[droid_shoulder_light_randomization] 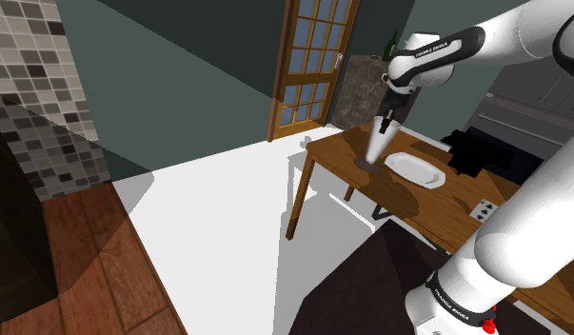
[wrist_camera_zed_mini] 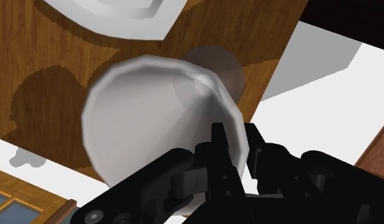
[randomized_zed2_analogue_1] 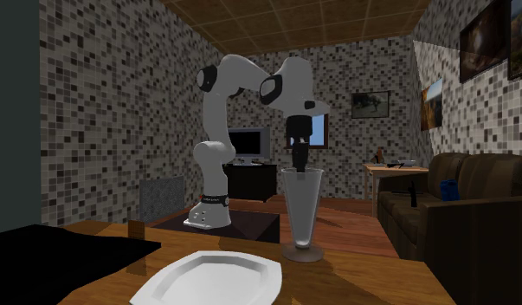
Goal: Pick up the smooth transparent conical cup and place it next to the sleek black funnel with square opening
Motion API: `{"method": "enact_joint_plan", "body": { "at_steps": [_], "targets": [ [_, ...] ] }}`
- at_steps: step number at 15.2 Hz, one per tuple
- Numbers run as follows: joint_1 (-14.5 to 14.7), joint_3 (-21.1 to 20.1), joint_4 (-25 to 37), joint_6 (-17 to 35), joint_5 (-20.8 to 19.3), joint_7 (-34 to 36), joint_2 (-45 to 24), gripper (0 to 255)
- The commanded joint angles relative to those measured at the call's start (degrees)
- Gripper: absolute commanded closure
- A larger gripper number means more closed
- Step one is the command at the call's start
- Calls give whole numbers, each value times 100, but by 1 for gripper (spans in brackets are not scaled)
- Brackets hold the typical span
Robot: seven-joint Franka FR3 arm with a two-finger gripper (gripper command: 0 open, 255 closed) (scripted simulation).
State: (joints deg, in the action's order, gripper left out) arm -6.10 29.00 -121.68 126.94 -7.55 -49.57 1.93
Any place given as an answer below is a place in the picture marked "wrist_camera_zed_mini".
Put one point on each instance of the white plate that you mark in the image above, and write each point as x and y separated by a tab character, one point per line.
117	21

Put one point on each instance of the wooden door with glass panes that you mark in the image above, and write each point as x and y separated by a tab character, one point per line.
21	201

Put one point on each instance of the white bowl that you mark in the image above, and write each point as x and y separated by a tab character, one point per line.
142	118

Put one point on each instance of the brown wooden table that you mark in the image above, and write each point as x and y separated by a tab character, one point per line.
39	46

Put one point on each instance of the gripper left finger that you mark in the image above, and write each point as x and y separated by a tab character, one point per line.
160	183

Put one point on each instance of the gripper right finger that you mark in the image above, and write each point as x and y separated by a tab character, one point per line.
328	183

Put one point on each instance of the brown wooden furniture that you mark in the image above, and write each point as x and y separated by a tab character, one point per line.
376	155

